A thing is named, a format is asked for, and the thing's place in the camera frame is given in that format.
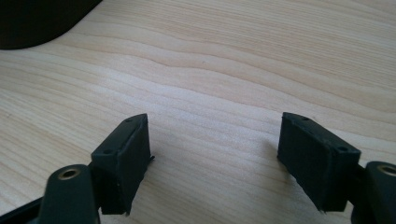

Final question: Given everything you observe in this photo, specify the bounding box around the dark brown compartment tray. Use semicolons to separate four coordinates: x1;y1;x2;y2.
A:
0;0;104;50

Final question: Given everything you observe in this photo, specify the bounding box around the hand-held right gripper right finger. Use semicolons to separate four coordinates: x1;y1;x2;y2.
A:
276;111;362;214

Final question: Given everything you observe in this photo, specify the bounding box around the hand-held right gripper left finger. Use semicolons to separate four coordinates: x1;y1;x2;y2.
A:
90;113;156;217

